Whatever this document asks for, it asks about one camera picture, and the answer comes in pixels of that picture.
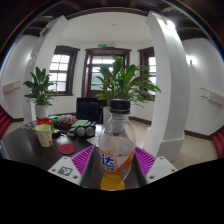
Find red box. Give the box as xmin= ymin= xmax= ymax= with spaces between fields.
xmin=36 ymin=117 xmax=55 ymax=128

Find clear orange soda bottle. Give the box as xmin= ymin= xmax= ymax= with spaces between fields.
xmin=98 ymin=98 xmax=137 ymax=192

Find black chair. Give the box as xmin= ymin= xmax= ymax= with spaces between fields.
xmin=75 ymin=97 xmax=104 ymax=125

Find green packet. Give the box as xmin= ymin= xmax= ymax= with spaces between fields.
xmin=70 ymin=119 xmax=89 ymax=129

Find large potted green plant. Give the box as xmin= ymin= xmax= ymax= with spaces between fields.
xmin=94 ymin=54 xmax=162 ymax=126

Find narrow dark-framed window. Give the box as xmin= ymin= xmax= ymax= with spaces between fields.
xmin=137 ymin=46 xmax=158 ymax=101

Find flat round red coaster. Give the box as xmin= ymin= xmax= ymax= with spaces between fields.
xmin=58 ymin=143 xmax=77 ymax=156

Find white wall radiator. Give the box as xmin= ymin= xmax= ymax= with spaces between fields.
xmin=200 ymin=87 xmax=224 ymax=107
xmin=1 ymin=80 xmax=23 ymax=94

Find dark wooden double door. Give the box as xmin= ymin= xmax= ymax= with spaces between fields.
xmin=81 ymin=47 xmax=133 ymax=99

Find wide dark-framed window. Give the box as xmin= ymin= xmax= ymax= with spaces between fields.
xmin=48 ymin=45 xmax=81 ymax=97

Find printed paper leaflet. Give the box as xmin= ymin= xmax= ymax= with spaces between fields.
xmin=87 ymin=134 xmax=104 ymax=148

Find red carpeted stairs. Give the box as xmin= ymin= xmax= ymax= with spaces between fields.
xmin=0 ymin=105 xmax=13 ymax=139
xmin=211 ymin=128 xmax=224 ymax=159

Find small potted green plant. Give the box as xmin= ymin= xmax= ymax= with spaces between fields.
xmin=23 ymin=66 xmax=59 ymax=120

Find pale yellow cup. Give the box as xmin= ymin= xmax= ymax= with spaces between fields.
xmin=35 ymin=123 xmax=54 ymax=148

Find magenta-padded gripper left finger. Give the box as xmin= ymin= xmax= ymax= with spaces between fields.
xmin=47 ymin=144 xmax=101 ymax=189

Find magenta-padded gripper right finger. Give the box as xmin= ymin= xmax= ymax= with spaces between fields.
xmin=128 ymin=146 xmax=179 ymax=190

